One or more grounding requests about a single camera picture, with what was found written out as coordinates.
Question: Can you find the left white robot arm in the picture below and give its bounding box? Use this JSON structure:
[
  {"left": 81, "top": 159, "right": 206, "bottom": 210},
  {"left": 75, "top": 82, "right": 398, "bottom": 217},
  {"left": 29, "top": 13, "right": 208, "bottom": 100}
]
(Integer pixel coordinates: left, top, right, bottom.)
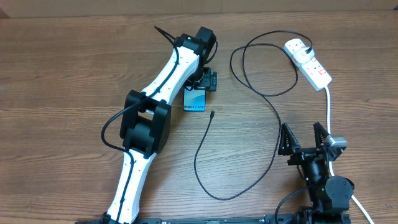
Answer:
[{"left": 99, "top": 27, "right": 218, "bottom": 223}]

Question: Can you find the blue Samsung Galaxy smartphone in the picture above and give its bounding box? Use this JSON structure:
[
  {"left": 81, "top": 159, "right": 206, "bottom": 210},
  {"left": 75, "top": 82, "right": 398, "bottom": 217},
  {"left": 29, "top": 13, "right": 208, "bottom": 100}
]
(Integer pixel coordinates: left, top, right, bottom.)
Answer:
[{"left": 183, "top": 89, "right": 206, "bottom": 112}]

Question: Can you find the black USB charging cable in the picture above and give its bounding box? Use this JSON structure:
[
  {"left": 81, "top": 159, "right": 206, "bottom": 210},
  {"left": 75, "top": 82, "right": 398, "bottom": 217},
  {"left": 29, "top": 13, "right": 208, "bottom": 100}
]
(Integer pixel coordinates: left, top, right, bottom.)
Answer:
[{"left": 193, "top": 30, "right": 313, "bottom": 202}]

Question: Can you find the white power strip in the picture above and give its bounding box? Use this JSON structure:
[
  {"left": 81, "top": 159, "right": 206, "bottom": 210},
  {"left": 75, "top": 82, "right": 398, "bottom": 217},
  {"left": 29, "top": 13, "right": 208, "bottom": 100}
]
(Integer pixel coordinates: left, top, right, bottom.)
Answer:
[{"left": 284, "top": 39, "right": 332, "bottom": 91}]

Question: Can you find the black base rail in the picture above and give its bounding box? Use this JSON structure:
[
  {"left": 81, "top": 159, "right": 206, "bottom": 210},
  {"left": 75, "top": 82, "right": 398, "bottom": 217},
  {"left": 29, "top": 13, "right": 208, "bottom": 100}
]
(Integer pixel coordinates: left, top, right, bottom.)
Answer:
[{"left": 75, "top": 214, "right": 351, "bottom": 224}]

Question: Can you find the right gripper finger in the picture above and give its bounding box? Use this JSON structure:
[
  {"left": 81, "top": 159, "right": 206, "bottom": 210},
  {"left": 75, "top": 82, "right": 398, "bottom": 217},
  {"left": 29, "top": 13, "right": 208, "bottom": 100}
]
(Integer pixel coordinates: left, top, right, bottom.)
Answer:
[
  {"left": 278, "top": 123, "right": 301, "bottom": 156},
  {"left": 313, "top": 122, "right": 330, "bottom": 148}
]

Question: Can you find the white charger plug adapter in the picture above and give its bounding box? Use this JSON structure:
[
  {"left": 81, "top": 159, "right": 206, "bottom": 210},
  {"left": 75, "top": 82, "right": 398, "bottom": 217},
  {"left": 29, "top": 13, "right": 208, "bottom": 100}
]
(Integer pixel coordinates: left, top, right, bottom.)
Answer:
[{"left": 293, "top": 47, "right": 315, "bottom": 66}]

